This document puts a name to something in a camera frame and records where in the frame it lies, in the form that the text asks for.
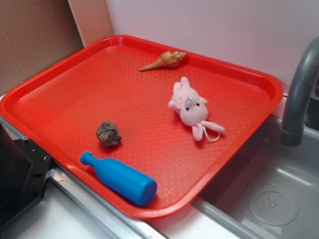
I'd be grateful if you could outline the blue plastic bottle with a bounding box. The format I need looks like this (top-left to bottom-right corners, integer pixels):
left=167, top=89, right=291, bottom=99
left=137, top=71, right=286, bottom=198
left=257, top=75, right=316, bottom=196
left=80, top=152, right=158, bottom=207

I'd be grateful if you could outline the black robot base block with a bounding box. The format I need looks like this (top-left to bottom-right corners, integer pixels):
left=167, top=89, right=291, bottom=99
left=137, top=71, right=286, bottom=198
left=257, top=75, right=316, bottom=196
left=0, top=125, right=52, bottom=229

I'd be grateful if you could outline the pink plush bunny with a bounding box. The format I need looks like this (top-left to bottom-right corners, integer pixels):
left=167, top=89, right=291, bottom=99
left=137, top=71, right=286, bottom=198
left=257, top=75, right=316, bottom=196
left=168, top=77, right=225, bottom=142

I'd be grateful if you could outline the brown rough rock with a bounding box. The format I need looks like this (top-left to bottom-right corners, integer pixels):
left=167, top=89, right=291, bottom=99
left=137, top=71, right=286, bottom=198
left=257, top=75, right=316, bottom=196
left=96, top=120, right=122, bottom=148

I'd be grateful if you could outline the tan spiral seashell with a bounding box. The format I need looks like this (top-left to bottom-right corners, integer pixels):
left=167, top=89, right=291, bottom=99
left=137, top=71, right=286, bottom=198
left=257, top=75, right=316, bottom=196
left=140, top=51, right=187, bottom=71

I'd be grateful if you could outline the red plastic tray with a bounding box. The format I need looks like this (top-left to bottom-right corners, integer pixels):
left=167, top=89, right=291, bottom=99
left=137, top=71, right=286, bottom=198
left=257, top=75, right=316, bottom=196
left=0, top=36, right=283, bottom=220

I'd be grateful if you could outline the grey plastic sink basin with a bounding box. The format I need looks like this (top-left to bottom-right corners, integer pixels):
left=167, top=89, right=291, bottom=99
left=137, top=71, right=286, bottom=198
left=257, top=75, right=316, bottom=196
left=193, top=116, right=319, bottom=239

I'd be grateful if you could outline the brown cardboard panel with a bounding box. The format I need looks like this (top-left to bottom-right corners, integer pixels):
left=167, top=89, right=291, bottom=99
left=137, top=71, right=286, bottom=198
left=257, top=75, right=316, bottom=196
left=0, top=0, right=83, bottom=95

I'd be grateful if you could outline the grey toy faucet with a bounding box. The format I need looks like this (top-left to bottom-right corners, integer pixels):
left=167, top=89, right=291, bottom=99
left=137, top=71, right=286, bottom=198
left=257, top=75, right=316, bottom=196
left=280, top=37, right=319, bottom=146

